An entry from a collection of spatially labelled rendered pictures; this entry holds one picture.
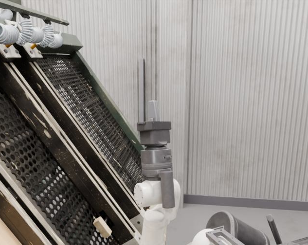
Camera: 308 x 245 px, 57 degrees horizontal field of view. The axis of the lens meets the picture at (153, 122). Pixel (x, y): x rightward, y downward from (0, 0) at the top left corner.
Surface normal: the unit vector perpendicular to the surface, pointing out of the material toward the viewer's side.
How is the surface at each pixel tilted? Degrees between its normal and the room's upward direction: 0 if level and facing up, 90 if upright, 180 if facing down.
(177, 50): 90
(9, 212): 90
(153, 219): 7
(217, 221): 54
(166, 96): 90
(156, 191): 74
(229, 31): 90
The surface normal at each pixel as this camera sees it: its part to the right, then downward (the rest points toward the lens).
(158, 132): 0.78, -0.08
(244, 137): -0.13, 0.22
